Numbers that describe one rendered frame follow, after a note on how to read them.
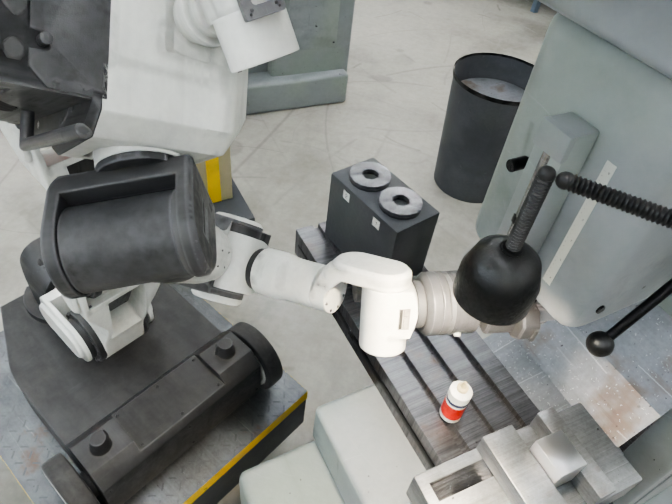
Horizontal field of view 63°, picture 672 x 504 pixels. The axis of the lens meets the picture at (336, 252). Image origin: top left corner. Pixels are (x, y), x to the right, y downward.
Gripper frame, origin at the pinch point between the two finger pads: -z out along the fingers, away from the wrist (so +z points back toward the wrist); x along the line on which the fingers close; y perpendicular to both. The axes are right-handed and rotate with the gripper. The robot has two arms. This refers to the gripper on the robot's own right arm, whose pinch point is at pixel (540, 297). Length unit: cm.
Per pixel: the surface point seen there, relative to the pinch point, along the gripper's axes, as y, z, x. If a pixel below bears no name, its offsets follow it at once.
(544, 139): -29.2, 12.8, -3.4
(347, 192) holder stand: 16, 19, 43
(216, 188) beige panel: 113, 52, 163
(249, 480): 54, 42, 0
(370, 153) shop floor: 124, -33, 206
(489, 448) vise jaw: 22.6, 4.7, -11.6
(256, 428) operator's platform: 84, 39, 26
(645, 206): -34.5, 14.3, -19.3
